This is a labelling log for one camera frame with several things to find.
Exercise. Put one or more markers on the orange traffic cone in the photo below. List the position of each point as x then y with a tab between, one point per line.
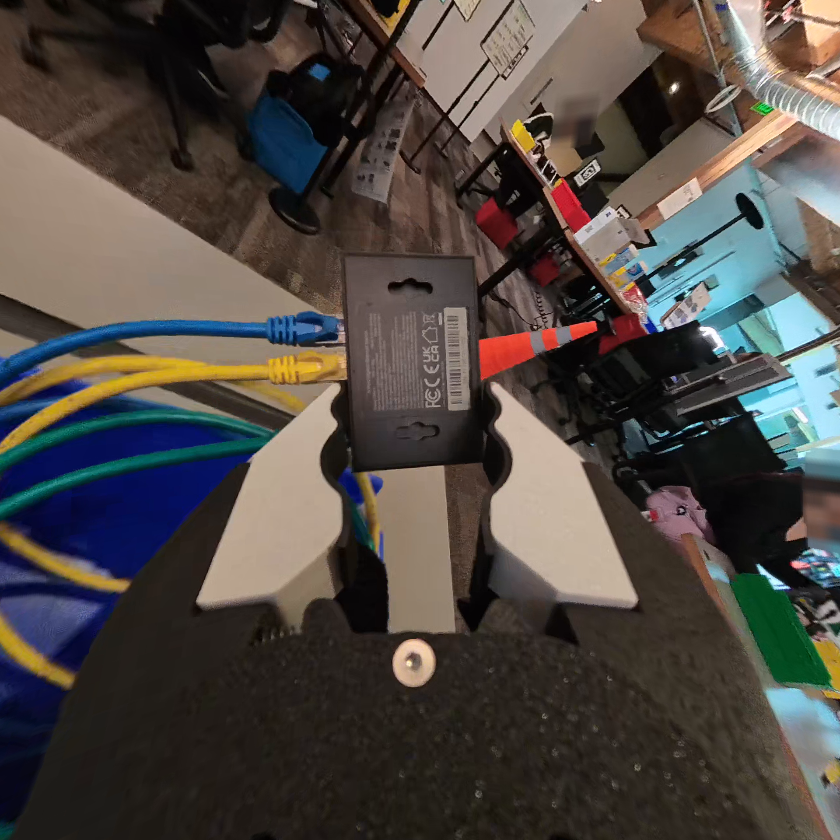
512	351

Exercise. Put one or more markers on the blue bag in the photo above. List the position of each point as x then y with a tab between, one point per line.
282	144

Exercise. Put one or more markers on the red foam block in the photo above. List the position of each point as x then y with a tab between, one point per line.
499	223
544	269

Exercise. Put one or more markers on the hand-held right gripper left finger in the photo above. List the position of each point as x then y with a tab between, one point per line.
282	525

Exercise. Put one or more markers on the blue plastic bin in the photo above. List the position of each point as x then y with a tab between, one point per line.
164	518

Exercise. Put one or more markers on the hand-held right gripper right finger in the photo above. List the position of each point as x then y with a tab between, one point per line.
551	525

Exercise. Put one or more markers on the printed paper sheet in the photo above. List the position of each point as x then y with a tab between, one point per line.
380	157

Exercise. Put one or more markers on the black network switch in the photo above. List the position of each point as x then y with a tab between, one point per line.
407	354

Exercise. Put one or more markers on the silver ventilation duct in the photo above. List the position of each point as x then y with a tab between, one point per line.
774	79

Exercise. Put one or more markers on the green plastic bin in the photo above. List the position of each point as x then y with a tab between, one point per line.
781	630

